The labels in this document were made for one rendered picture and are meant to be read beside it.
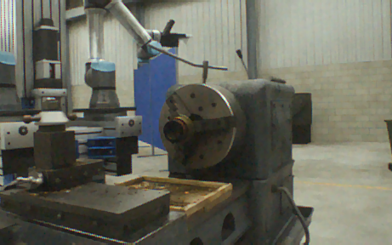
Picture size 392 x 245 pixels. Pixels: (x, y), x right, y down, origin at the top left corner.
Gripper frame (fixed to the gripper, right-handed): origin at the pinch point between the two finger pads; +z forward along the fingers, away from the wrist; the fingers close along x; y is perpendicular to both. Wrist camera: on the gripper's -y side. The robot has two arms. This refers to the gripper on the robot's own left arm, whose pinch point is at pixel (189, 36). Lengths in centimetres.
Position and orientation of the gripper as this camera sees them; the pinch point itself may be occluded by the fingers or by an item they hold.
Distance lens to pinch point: 205.7
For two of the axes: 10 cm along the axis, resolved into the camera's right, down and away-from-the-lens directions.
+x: 5.0, 1.7, -8.5
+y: -0.4, 9.8, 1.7
